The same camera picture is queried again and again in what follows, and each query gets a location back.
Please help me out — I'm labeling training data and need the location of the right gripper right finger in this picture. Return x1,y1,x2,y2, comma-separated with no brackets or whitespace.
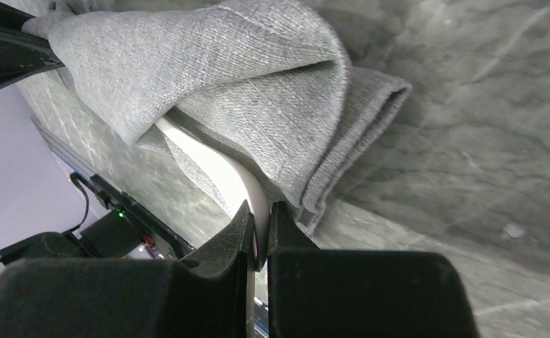
267,202,480,337

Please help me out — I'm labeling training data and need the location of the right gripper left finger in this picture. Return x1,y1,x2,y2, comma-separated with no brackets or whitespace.
0,202,254,337

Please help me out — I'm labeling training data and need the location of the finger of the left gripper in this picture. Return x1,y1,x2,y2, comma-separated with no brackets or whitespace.
0,2,63,89

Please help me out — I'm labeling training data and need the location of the white ceramic spoon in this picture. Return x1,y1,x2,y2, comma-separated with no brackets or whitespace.
156,117,270,272

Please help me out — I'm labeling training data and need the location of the grey cloth napkin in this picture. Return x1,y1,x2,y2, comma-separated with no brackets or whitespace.
22,1,411,234

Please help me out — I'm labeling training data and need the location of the aluminium rail frame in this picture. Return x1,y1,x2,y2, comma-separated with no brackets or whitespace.
31,116,97,179

